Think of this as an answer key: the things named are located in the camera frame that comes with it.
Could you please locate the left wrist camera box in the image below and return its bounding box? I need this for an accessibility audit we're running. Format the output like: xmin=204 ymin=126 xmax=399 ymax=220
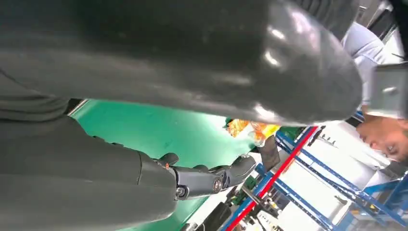
xmin=369 ymin=61 xmax=408 ymax=119

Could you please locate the small green object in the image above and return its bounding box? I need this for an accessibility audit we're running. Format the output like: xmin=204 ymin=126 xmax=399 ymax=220
xmin=234 ymin=177 xmax=257 ymax=206

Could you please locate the red metal bar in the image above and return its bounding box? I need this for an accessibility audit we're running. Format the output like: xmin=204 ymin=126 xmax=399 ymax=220
xmin=224 ymin=126 xmax=319 ymax=231

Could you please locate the green mat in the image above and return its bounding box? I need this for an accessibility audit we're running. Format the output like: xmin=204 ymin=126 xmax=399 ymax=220
xmin=71 ymin=99 xmax=255 ymax=231

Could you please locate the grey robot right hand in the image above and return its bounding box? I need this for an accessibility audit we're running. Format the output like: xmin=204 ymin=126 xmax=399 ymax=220
xmin=0 ymin=0 xmax=364 ymax=231

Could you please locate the blue metal rack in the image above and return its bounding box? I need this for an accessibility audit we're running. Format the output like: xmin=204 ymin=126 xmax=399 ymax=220
xmin=220 ymin=111 xmax=408 ymax=231

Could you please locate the person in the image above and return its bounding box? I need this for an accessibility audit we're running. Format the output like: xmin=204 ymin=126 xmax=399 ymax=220
xmin=343 ymin=21 xmax=408 ymax=163

